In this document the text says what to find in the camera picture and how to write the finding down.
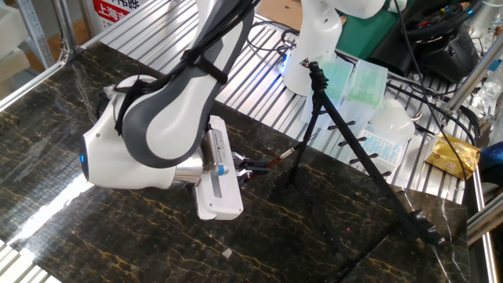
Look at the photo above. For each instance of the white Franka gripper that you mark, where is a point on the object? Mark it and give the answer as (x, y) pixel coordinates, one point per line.
(220, 196)

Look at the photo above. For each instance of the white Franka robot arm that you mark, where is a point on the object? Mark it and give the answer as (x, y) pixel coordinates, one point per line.
(169, 129)

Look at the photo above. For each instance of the black tripod stand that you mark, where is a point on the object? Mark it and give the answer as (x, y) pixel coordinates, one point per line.
(372, 144)

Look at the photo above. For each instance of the brown cardboard sheet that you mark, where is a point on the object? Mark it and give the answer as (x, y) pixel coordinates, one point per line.
(279, 12)

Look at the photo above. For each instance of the green cutting mat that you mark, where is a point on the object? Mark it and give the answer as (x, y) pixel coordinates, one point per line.
(361, 35)

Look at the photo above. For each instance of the gold foil packet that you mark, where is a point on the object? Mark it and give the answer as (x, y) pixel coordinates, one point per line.
(452, 157)

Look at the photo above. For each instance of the red white sign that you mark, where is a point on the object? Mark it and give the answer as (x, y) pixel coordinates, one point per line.
(114, 13)

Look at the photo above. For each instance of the black steering wheel controller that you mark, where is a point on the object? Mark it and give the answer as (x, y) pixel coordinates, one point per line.
(444, 51)

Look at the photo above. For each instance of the blue round object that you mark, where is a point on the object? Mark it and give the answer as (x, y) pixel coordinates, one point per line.
(493, 163)

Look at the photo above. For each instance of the clear plastic bag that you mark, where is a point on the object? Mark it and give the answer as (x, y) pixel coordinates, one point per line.
(489, 90)

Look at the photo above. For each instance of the grey metal shelf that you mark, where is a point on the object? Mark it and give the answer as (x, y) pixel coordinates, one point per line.
(35, 35)

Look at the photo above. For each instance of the white foam box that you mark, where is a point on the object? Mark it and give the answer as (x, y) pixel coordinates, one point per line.
(12, 43)

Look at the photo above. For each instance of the silver wrist camera blue ends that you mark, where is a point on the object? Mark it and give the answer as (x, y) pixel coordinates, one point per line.
(216, 153)

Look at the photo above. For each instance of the aluminium frame post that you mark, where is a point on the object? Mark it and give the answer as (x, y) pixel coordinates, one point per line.
(64, 27)
(471, 74)

